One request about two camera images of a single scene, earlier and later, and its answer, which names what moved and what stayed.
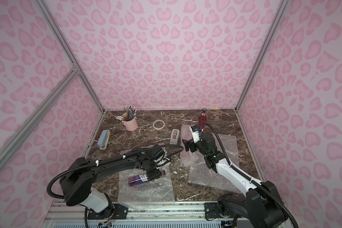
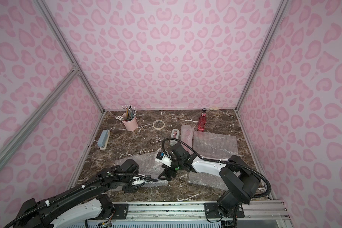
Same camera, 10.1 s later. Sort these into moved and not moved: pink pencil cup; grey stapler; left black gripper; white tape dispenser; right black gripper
Moved: right black gripper; left black gripper
Not moved: white tape dispenser; grey stapler; pink pencil cup
